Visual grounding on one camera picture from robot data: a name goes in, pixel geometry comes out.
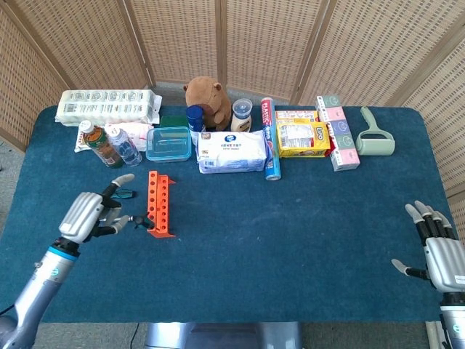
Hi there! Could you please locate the pale green lint roller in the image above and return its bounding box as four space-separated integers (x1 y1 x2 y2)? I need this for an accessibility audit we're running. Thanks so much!
355 106 396 157

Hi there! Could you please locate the wicker folding screen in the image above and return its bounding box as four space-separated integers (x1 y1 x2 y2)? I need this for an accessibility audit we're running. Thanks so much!
0 0 465 199

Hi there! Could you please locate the clear water bottle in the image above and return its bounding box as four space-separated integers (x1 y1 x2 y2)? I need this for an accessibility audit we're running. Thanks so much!
108 126 143 168

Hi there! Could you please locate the red and yellow snack box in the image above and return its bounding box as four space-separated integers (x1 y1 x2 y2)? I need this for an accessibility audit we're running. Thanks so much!
275 110 337 158

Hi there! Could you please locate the orange screwdriver rack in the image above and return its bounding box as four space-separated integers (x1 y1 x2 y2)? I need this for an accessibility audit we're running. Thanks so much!
147 170 178 240

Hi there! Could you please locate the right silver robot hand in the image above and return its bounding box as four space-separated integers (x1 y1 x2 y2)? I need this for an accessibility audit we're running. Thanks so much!
391 200 465 294

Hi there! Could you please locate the blue and white spray can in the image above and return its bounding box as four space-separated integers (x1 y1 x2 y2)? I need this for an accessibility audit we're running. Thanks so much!
185 104 206 145

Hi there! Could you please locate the brown capybara plush toy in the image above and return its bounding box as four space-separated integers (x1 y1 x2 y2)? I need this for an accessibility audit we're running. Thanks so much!
182 76 233 132

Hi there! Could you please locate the green tea bottle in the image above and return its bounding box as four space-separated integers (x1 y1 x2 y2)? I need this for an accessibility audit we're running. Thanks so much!
79 120 125 169

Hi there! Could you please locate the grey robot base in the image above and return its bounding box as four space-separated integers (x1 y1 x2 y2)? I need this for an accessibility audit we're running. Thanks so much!
145 321 303 349

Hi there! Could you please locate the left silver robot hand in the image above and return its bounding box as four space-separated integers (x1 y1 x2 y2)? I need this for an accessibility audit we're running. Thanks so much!
58 173 136 244

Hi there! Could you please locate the blue carpet table cover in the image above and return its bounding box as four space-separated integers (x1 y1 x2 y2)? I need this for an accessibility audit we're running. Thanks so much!
0 105 461 324

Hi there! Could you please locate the blue plastic wrap roll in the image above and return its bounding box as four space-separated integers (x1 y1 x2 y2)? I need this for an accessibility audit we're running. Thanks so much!
259 96 283 182

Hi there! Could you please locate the white sauce bottle clear cap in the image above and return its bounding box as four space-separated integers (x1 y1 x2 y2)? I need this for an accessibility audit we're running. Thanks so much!
230 97 254 134

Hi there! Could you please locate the clear container with blue lid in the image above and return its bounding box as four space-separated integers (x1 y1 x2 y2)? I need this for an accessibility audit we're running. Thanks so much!
145 126 193 163

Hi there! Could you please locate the white and pink snack bag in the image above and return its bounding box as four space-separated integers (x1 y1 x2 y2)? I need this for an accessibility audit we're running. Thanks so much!
74 122 155 153

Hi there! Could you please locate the white wet wipes pack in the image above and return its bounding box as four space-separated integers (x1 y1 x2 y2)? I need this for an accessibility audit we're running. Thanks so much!
195 129 272 175

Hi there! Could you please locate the yellow Lipo biscuit bag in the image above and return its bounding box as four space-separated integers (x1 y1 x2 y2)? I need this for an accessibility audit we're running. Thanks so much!
276 121 332 159

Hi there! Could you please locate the dark green flat box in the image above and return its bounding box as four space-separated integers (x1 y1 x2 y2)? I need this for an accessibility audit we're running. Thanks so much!
159 115 190 129

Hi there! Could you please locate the white egg carton package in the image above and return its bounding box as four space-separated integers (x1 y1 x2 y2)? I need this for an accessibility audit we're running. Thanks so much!
54 89 163 127

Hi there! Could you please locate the pastel tissue box pack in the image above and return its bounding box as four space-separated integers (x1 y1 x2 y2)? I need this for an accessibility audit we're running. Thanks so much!
315 95 361 172

